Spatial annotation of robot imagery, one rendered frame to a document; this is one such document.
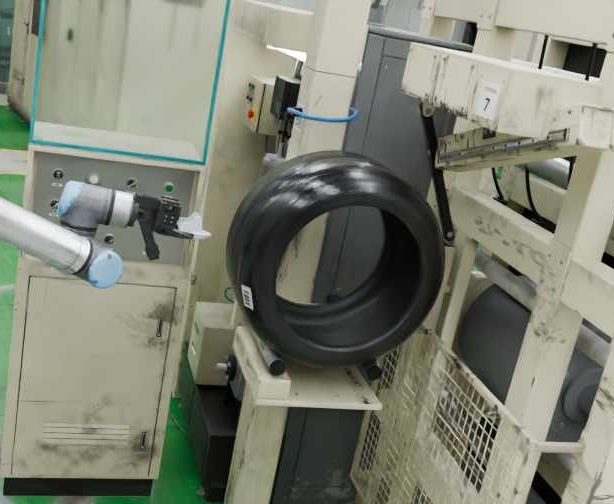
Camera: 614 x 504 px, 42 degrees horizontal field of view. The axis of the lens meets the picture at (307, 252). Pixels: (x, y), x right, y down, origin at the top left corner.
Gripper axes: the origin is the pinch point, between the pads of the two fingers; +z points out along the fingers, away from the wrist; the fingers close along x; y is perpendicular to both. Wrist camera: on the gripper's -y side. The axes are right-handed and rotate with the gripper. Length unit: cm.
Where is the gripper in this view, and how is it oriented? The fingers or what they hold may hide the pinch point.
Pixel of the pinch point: (205, 236)
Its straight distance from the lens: 210.5
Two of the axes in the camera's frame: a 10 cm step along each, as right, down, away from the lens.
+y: 3.0, -9.2, -2.5
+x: -2.5, -3.3, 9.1
